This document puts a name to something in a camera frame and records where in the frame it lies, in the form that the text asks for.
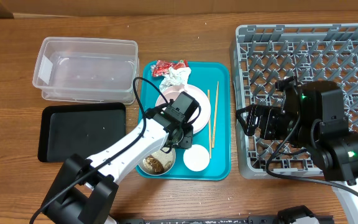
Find grey bowl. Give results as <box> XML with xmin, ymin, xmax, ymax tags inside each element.
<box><xmin>139</xmin><ymin>147</ymin><xmax>176</xmax><ymax>176</ymax></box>

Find pink plate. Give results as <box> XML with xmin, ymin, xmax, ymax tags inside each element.
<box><xmin>155</xmin><ymin>83</ymin><xmax>212</xmax><ymax>135</ymax></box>

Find wooden chopstick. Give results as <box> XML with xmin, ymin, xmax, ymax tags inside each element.
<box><xmin>212</xmin><ymin>82</ymin><xmax>219</xmax><ymax>148</ymax></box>
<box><xmin>207</xmin><ymin>89</ymin><xmax>212</xmax><ymax>159</ymax></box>

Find white napkin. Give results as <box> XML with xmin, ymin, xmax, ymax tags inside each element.
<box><xmin>159</xmin><ymin>67</ymin><xmax>191</xmax><ymax>92</ymax></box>

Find red snack wrapper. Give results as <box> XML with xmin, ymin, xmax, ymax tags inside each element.
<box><xmin>151</xmin><ymin>60</ymin><xmax>189</xmax><ymax>77</ymax></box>

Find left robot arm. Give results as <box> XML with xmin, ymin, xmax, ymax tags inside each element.
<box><xmin>36</xmin><ymin>105</ymin><xmax>195</xmax><ymax>223</ymax></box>

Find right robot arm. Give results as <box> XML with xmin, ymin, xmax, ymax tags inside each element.
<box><xmin>236</xmin><ymin>79</ymin><xmax>358</xmax><ymax>223</ymax></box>

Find grey dishwasher rack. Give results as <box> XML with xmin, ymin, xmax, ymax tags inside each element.
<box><xmin>231</xmin><ymin>24</ymin><xmax>358</xmax><ymax>179</ymax></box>

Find small white dish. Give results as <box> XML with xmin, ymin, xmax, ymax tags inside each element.
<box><xmin>183</xmin><ymin>144</ymin><xmax>210</xmax><ymax>172</ymax></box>

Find teal serving tray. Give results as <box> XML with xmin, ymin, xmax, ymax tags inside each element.
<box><xmin>136</xmin><ymin>62</ymin><xmax>231</xmax><ymax>181</ymax></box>

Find black rectangular tray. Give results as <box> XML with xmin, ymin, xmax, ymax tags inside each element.
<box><xmin>37</xmin><ymin>103</ymin><xmax>126</xmax><ymax>162</ymax></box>

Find clear plastic storage bin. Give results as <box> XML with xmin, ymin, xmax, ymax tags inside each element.
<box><xmin>32</xmin><ymin>37</ymin><xmax>139</xmax><ymax>105</ymax></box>

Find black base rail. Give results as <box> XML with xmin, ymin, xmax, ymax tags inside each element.
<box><xmin>113</xmin><ymin>215</ymin><xmax>334</xmax><ymax>224</ymax></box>

